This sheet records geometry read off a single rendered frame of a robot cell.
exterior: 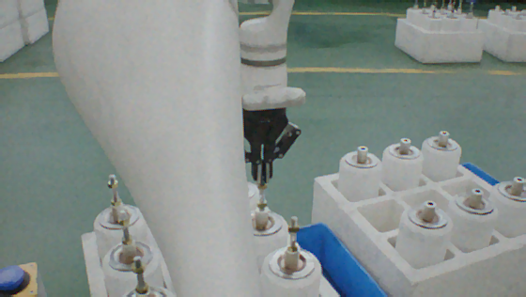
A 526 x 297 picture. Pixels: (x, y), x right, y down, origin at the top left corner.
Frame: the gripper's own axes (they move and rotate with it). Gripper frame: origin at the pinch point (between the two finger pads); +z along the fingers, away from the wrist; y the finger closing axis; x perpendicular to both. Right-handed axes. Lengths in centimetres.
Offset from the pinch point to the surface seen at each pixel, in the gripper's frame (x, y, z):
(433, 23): -157, -145, 13
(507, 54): -147, -195, 31
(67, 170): -77, 45, 36
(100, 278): -0.3, 29.6, 17.9
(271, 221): 0.1, -1.9, 10.6
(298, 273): 14.5, -1.8, 10.5
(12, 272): 13.0, 38.7, 2.9
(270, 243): 4.8, -0.2, 11.8
